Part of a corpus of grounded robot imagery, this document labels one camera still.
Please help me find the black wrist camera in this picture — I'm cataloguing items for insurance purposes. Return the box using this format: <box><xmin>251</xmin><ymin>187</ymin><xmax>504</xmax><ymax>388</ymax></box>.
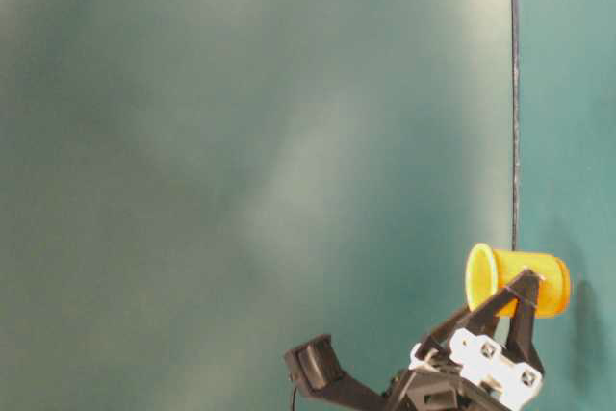
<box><xmin>283</xmin><ymin>334</ymin><xmax>385</xmax><ymax>410</ymax></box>

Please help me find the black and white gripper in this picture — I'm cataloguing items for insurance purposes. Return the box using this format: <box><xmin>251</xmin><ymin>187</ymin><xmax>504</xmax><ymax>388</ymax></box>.
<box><xmin>385</xmin><ymin>270</ymin><xmax>543</xmax><ymax>410</ymax></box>

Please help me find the yellow plastic cup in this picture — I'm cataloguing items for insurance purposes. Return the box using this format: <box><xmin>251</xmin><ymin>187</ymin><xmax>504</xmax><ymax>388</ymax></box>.
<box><xmin>465</xmin><ymin>243</ymin><xmax>573</xmax><ymax>319</ymax></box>

